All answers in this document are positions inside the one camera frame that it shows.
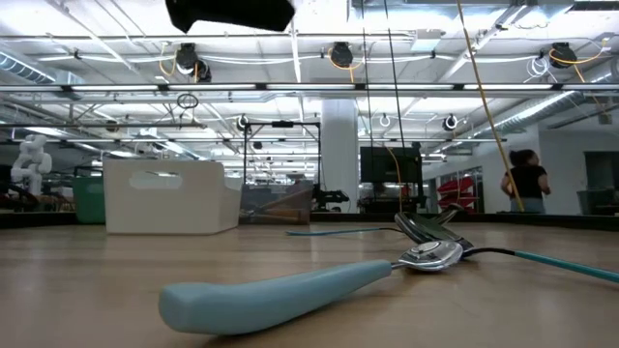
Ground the yellow hanging cable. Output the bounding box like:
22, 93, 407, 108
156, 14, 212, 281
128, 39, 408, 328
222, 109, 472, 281
456, 0, 527, 213

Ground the teal handled black spoon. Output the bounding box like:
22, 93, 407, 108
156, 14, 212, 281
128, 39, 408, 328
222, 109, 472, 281
394, 211, 619, 285

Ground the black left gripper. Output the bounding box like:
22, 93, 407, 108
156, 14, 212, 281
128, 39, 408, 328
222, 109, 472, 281
163, 0, 296, 34

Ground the thin black hanging cable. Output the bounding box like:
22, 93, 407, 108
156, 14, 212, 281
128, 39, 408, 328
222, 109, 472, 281
360, 0, 376, 149

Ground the standing person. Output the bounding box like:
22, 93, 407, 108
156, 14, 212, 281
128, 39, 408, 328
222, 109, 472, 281
500, 148, 552, 215

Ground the black ceiling cable reel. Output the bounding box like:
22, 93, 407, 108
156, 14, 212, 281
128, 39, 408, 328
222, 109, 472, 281
173, 42, 214, 84
549, 41, 577, 69
328, 42, 357, 70

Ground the red storage bin rack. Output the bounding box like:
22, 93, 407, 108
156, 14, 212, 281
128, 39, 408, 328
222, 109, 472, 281
436, 174, 485, 215

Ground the teal plastic bin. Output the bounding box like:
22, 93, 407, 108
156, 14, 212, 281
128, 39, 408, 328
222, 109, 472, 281
72, 175, 106, 225

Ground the silver ceiling duct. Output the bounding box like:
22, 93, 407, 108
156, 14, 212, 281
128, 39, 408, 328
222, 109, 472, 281
471, 89, 581, 142

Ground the white plastic bin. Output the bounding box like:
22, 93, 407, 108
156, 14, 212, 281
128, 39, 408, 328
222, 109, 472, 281
103, 158, 243, 236

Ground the long ceiling light strip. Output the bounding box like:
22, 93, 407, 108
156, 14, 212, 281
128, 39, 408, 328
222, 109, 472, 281
0, 82, 619, 93

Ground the black metal rig frame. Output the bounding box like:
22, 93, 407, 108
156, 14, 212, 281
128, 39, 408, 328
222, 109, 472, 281
241, 120, 323, 188

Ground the light blue handled spoon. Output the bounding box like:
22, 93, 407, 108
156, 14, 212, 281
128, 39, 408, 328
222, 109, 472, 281
158, 240, 464, 335

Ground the white building column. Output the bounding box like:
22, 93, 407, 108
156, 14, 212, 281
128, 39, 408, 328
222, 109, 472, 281
320, 99, 360, 214

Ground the dark grey plastic bin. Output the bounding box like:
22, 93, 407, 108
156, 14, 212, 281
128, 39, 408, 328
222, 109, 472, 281
239, 182, 313, 225

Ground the black monitor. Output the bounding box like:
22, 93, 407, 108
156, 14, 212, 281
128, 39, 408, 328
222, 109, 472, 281
359, 146, 424, 185

